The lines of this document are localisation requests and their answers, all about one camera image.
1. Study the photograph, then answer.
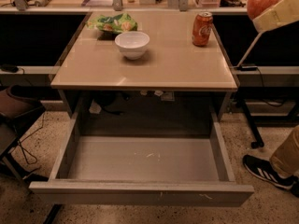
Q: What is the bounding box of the beige top cabinet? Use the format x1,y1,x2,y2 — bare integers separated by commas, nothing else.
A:
50,9,241,119

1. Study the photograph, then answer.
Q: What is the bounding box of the orange soda can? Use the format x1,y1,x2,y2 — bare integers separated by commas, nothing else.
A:
192,11,213,47

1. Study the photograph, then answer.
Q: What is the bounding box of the dark office chair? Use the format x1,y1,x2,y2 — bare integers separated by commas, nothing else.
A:
0,85,48,183

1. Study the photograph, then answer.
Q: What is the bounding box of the white pole stick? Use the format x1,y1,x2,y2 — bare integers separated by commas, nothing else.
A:
235,32,264,68

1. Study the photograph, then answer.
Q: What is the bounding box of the white ceramic bowl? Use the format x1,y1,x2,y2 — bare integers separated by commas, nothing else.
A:
114,31,150,60

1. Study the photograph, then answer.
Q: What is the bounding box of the black white sneaker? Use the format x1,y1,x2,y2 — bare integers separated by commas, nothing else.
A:
242,155,295,190

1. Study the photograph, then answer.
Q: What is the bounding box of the black table leg with caster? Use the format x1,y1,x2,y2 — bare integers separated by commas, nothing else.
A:
238,98,264,148

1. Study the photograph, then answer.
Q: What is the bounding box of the green chip bag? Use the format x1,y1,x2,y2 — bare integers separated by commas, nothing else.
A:
86,13,138,34

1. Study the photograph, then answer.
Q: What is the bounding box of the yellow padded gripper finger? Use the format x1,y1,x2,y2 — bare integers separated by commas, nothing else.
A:
253,0,299,33

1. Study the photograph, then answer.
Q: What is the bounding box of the black power adapter left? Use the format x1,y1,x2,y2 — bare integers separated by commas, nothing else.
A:
0,64,19,73

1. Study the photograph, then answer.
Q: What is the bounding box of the black device on shelf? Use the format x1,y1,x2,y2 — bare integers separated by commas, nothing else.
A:
238,63,258,71

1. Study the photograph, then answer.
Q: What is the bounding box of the open grey metal drawer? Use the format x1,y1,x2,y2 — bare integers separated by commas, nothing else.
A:
30,107,254,207

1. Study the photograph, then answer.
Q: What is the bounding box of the tan trouser leg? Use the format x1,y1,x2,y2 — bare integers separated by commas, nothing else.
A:
270,125,299,178

